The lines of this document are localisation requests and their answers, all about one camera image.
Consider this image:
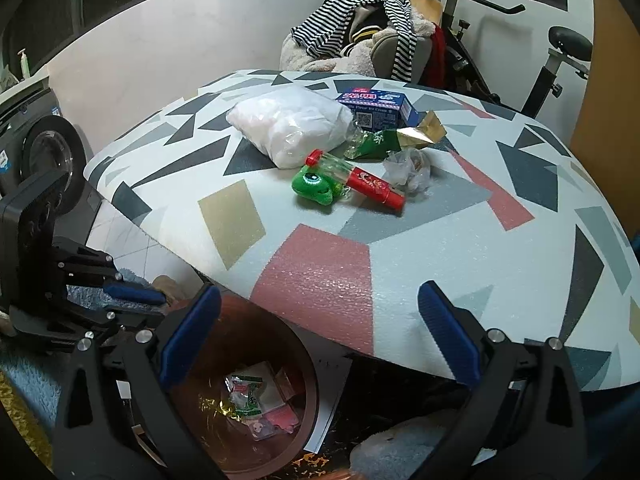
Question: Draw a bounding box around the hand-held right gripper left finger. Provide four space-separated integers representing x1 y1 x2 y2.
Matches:
52 282 223 480

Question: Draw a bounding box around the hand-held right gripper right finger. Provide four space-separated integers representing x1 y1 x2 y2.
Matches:
417 280 588 480

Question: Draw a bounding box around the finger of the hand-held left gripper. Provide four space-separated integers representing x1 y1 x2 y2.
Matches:
52 237 169 307
9 304 167 357

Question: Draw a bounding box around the brown round trash bin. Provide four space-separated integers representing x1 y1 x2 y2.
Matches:
145 295 321 476

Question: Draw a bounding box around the gold foil packet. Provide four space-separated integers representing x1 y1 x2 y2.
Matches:
197 395 236 418

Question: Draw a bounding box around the clear candy packet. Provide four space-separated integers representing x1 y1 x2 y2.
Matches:
247 417 281 442

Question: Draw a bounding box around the pink edged plastic packet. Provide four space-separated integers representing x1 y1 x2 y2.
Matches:
260 404 299 433

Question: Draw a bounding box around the grey washing machine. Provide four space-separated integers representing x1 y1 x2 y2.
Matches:
0 77 103 261

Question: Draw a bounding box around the light blue fluffy cloth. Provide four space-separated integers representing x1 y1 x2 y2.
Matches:
0 267 156 411

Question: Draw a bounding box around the grey blue fluffy slipper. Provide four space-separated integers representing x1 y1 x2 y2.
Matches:
349 412 501 480

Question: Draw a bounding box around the red clear candy tube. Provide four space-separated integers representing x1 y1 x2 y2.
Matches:
306 149 407 213

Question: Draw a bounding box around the crumpled clear wrapper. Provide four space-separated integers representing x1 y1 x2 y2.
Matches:
384 147 432 193

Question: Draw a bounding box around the green frog toy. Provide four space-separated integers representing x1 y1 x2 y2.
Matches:
292 167 346 213

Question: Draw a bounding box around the green gold foil wrapper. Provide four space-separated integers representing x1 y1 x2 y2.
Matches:
345 110 447 162

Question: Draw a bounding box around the white plastic bag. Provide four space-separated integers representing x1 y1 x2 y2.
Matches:
226 85 353 170

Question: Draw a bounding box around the blue cardboard box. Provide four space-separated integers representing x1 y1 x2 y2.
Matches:
334 90 418 131

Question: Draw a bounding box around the red cloth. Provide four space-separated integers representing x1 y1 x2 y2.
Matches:
430 25 449 88

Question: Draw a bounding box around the white fleece garment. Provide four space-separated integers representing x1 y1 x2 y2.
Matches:
279 35 351 73

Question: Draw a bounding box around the beige chair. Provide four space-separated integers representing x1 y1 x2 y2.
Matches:
345 30 433 83

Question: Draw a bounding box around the black exercise bike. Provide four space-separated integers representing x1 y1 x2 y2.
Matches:
415 0 593 118

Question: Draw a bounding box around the wooden door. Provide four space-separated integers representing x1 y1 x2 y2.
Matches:
575 0 640 241

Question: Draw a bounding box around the dark jacket with yellow stripe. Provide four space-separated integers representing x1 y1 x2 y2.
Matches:
349 6 392 43

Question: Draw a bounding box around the orange wooden board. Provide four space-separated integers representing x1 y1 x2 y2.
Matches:
410 0 444 26

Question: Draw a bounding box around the black white striped shirt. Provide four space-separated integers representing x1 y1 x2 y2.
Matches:
291 0 418 83

